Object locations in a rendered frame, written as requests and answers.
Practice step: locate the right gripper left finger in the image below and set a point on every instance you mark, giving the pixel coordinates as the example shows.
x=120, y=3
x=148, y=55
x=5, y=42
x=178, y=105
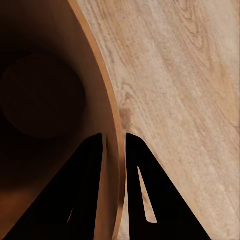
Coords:
x=66, y=209

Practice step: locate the trash can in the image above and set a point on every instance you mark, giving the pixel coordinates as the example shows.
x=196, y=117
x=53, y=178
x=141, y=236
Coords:
x=55, y=91

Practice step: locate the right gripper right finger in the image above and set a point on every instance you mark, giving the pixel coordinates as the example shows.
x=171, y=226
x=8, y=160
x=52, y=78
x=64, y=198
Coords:
x=175, y=220

